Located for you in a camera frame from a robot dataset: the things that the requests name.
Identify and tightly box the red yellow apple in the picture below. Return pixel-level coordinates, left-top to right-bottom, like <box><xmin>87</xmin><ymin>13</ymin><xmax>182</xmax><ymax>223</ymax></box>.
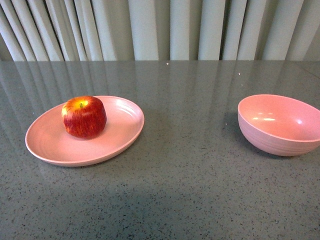
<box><xmin>61</xmin><ymin>95</ymin><xmax>107</xmax><ymax>139</ymax></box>

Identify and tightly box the pink bowl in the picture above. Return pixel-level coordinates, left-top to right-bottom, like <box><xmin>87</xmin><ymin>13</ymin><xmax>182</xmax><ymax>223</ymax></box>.
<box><xmin>237</xmin><ymin>94</ymin><xmax>320</xmax><ymax>156</ymax></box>

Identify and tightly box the pink round plate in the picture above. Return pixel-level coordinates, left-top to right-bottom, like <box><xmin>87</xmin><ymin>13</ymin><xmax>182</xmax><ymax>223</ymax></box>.
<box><xmin>25</xmin><ymin>95</ymin><xmax>145</xmax><ymax>167</ymax></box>

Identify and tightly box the white pleated curtain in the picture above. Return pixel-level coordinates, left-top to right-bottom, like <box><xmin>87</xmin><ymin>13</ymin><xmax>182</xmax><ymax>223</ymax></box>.
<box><xmin>0</xmin><ymin>0</ymin><xmax>320</xmax><ymax>62</ymax></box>

